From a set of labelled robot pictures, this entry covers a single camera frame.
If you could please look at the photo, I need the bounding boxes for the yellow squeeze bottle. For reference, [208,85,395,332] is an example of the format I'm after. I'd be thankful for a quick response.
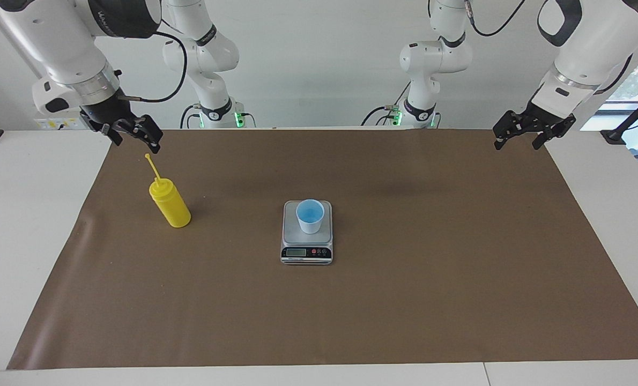
[144,153,192,229]

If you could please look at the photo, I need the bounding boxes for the light blue plastic cup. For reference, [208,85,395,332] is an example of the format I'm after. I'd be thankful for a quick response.
[295,199,325,235]

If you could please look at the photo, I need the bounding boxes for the silver digital kitchen scale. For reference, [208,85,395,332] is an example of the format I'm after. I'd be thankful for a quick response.
[280,200,334,266]

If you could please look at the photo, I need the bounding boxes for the black angled stand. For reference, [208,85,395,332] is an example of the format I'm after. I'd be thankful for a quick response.
[600,86,638,145]

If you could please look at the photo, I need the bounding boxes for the brown paper table mat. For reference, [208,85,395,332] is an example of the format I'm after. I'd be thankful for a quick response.
[6,128,638,370]

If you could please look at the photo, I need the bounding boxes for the black right base cable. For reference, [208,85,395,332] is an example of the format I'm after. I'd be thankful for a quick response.
[179,104,202,130]

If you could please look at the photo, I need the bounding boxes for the black base cable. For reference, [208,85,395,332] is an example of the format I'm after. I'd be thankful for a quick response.
[179,104,202,130]
[360,80,411,127]

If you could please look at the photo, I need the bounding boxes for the white wall socket box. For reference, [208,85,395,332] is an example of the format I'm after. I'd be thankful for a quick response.
[35,115,85,131]

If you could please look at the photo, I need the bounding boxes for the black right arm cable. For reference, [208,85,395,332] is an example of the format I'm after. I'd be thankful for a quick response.
[123,31,189,103]

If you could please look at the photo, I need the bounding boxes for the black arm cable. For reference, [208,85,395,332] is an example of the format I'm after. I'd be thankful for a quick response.
[466,0,635,96]
[123,31,189,103]

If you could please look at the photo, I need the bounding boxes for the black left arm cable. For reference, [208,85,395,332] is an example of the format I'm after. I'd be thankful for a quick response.
[466,0,635,96]

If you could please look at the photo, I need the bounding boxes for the black left base cable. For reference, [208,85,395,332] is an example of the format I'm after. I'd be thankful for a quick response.
[360,80,411,127]

